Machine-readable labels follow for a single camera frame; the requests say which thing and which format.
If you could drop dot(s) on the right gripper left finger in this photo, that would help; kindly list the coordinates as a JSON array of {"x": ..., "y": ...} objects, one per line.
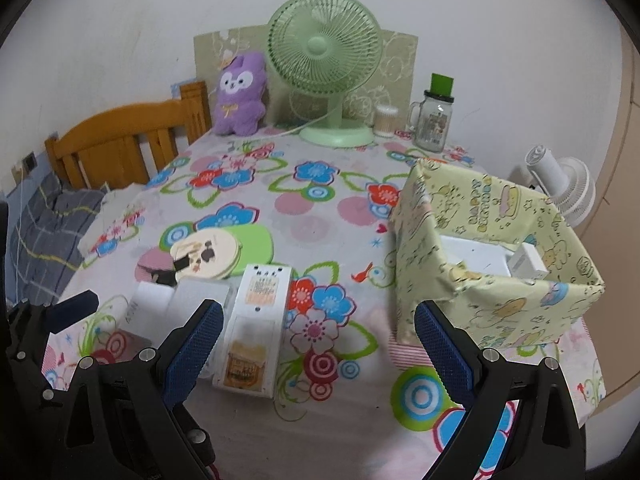
[{"x": 128, "y": 421}]

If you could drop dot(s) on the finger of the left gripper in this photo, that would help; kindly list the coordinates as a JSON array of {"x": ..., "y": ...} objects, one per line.
[{"x": 27, "y": 328}]

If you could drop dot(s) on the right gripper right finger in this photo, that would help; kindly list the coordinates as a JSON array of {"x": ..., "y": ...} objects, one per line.
[{"x": 545, "y": 441}]

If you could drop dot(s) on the white charger cube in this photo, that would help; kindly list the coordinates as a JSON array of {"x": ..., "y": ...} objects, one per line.
[{"x": 527, "y": 263}]

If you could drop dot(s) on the plaid blue bedding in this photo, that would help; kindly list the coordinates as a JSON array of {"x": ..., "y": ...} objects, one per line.
[{"x": 43, "y": 243}]

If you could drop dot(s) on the white rectangular box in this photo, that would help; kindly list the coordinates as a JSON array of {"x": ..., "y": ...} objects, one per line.
[{"x": 155, "y": 310}]

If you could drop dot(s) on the white medicine box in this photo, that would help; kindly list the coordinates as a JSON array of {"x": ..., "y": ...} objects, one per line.
[{"x": 247, "y": 357}]

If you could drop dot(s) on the yellow cartoon wrapped box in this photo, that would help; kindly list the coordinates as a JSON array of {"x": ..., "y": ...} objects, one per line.
[{"x": 496, "y": 311}]

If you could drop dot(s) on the black car key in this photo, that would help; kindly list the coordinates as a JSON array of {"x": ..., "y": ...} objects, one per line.
[{"x": 167, "y": 277}]

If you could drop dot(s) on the white box inside bin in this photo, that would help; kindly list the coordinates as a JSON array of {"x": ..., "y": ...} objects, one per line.
[{"x": 476, "y": 256}]

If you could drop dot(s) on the floral tablecloth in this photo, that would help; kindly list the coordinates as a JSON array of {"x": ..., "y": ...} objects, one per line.
[{"x": 350, "y": 401}]

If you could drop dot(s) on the beige wooden door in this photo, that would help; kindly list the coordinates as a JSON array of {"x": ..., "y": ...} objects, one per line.
[{"x": 611, "y": 235}]

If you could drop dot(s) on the white floor fan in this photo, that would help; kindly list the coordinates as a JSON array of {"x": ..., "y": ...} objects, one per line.
[{"x": 566, "y": 181}]

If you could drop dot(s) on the purple plush bunny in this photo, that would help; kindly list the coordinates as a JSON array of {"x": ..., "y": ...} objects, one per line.
[{"x": 239, "y": 105}]

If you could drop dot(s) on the glass mason jar mug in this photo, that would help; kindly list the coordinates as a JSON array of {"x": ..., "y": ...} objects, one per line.
[{"x": 429, "y": 120}]

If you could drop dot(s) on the cotton swab container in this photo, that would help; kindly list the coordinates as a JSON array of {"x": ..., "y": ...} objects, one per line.
[{"x": 385, "y": 120}]

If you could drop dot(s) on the cartoon patterned backboard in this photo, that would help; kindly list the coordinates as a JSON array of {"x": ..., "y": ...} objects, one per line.
[{"x": 391, "y": 84}]

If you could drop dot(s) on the green table fan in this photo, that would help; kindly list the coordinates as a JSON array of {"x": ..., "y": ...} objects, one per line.
[{"x": 326, "y": 49}]

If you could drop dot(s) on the orange handled scissors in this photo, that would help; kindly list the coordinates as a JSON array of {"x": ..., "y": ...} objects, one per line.
[{"x": 464, "y": 161}]

